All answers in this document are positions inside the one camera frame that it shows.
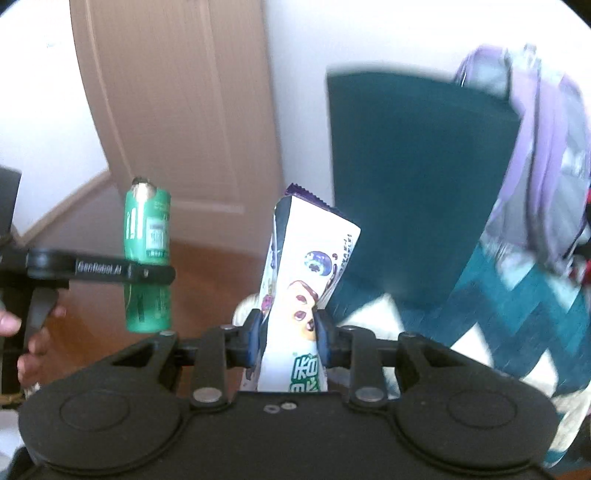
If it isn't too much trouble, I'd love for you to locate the white snack wrapper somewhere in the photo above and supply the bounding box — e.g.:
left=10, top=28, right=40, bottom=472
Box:
left=240, top=183, right=362, bottom=393

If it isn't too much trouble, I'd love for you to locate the dark teal bin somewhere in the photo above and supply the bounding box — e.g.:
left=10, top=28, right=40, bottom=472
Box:
left=325, top=65, right=523, bottom=320

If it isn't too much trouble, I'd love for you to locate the green plastic bottle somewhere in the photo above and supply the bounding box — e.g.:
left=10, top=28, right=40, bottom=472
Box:
left=122, top=176, right=174, bottom=334

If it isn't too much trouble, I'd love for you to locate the person's left hand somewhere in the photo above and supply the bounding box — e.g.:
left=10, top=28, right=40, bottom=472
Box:
left=0, top=305, right=66, bottom=387

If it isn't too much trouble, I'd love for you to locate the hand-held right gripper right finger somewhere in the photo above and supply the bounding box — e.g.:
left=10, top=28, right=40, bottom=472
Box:
left=314, top=310, right=467, bottom=409

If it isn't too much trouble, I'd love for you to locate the teal zigzag rug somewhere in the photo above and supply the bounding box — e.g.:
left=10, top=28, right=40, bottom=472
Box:
left=332, top=240, right=591, bottom=468

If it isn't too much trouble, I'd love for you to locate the brown wooden door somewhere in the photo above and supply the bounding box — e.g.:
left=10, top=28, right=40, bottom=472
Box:
left=69, top=0, right=286, bottom=216

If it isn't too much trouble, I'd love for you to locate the purple backpack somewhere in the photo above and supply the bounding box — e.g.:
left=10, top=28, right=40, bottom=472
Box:
left=451, top=43, right=591, bottom=278

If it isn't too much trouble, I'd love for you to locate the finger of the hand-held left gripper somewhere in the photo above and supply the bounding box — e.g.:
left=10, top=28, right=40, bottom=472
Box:
left=22, top=248, right=177, bottom=343

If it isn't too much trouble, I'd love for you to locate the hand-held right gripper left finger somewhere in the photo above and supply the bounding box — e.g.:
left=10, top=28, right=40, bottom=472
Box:
left=111, top=308, right=262, bottom=409

